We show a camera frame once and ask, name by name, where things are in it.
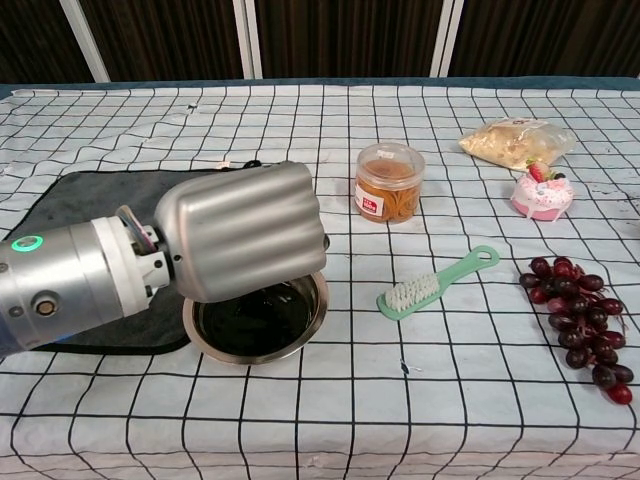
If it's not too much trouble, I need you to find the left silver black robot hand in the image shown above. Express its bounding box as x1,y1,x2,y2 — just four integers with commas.
151,160,330,306

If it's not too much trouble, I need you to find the stainless steel bowl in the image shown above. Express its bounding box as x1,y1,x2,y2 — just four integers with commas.
181,271,332,364

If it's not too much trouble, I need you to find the dark grey cloth mat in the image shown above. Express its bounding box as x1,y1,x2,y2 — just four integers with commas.
0,159,263,357

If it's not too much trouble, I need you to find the clear jar of rubber bands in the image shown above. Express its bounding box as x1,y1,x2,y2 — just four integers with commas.
355,142,427,225

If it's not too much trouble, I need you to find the white black checkered tablecloth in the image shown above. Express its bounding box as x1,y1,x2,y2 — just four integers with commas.
0,81,640,480

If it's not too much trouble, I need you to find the green scrub brush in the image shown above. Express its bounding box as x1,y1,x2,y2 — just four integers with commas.
375,244,501,320

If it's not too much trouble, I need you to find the clear bag of beige snacks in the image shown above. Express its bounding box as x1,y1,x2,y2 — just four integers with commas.
457,117,578,172

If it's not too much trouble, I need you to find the pink toy cake with strawberry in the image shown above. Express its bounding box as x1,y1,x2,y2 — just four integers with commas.
510,158,575,223

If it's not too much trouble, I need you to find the bunch of red grapes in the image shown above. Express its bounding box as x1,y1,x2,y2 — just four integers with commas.
518,255,636,406

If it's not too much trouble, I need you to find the white frame post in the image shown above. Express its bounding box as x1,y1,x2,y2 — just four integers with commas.
231,0,264,80
58,0,112,83
428,0,467,78

